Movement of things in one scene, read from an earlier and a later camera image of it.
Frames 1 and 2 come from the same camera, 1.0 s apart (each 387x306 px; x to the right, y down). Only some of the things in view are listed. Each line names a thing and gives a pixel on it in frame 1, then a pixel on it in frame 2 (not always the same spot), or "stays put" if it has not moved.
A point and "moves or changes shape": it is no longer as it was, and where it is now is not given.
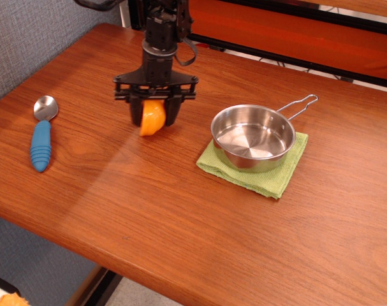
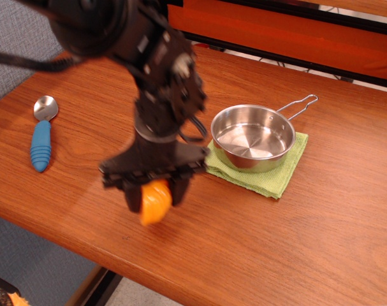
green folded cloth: (271, 183) stays put
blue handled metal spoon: (45, 108) stays put
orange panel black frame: (354, 39) stays put
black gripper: (155, 78) -> (155, 154)
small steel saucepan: (255, 138) stays put
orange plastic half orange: (153, 115) moves or changes shape
